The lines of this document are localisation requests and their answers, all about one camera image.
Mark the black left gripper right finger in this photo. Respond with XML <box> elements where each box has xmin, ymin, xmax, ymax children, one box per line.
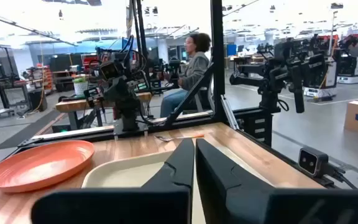
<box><xmin>195</xmin><ymin>138</ymin><xmax>358</xmax><ymax>224</ymax></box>

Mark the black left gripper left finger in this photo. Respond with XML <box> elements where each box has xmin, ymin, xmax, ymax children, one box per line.
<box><xmin>31</xmin><ymin>138</ymin><xmax>195</xmax><ymax>224</ymax></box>

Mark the metal spoon with orange handle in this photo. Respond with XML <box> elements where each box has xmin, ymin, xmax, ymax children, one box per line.
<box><xmin>154</xmin><ymin>133</ymin><xmax>205</xmax><ymax>143</ymax></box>

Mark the orange plastic plate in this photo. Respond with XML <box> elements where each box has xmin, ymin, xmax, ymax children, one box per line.
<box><xmin>0</xmin><ymin>139</ymin><xmax>95</xmax><ymax>194</ymax></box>

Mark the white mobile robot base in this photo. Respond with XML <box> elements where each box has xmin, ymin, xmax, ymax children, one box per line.
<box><xmin>302</xmin><ymin>55</ymin><xmax>339</xmax><ymax>98</ymax></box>

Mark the beige plastic tray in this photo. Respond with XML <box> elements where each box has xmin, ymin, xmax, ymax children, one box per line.
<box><xmin>81</xmin><ymin>145</ymin><xmax>275</xmax><ymax>224</ymax></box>

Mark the person seated at robot station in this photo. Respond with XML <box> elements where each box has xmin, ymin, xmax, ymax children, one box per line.
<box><xmin>160</xmin><ymin>32</ymin><xmax>213</xmax><ymax>118</ymax></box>

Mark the wooden workbench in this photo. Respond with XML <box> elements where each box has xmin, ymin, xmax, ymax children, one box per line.
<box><xmin>55</xmin><ymin>91</ymin><xmax>154</xmax><ymax>131</ymax></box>

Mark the white basket with green contents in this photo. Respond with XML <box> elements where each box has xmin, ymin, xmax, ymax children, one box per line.
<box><xmin>72</xmin><ymin>75</ymin><xmax>90</xmax><ymax>96</ymax></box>

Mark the black table-level camera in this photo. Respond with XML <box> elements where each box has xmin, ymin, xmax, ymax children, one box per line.
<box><xmin>298</xmin><ymin>147</ymin><xmax>329</xmax><ymax>179</ymax></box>

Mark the black camera cable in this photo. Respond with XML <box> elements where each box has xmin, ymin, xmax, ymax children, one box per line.
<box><xmin>324</xmin><ymin>164</ymin><xmax>358</xmax><ymax>190</ymax></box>

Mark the black rig frame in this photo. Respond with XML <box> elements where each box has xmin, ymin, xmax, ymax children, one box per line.
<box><xmin>0</xmin><ymin>0</ymin><xmax>335</xmax><ymax>189</ymax></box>

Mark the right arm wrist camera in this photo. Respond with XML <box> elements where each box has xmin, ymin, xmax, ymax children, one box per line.
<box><xmin>99</xmin><ymin>61</ymin><xmax>121</xmax><ymax>81</ymax></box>

